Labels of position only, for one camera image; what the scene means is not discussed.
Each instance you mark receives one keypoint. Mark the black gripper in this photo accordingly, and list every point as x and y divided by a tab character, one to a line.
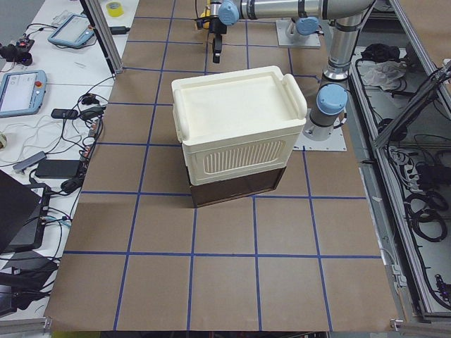
217	31

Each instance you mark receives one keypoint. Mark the cream plastic storage cabinet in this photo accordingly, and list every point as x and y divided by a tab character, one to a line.
238	123

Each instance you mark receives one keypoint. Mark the dark brown bottom drawer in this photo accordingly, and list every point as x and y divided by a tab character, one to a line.
226	190

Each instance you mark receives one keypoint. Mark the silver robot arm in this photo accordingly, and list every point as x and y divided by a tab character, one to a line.
327	114

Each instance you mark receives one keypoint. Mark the yellow plush dinosaur toy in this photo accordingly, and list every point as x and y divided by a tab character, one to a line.
203	19

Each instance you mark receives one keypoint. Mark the black power adapter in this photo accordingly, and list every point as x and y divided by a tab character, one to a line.
119	30

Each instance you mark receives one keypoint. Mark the yellow tape roll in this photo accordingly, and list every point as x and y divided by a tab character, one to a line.
114	9

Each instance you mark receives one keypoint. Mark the blue teach pendant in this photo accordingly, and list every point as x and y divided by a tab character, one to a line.
74	32
22	93

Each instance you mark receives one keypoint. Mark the black power brick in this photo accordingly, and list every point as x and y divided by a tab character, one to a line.
57	169

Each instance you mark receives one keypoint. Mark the black laptop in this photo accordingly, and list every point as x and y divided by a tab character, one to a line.
23	208

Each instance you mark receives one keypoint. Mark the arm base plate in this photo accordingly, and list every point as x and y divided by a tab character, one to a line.
329	139
298	33

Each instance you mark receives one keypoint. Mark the aluminium frame post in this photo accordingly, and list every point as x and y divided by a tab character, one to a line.
97	20

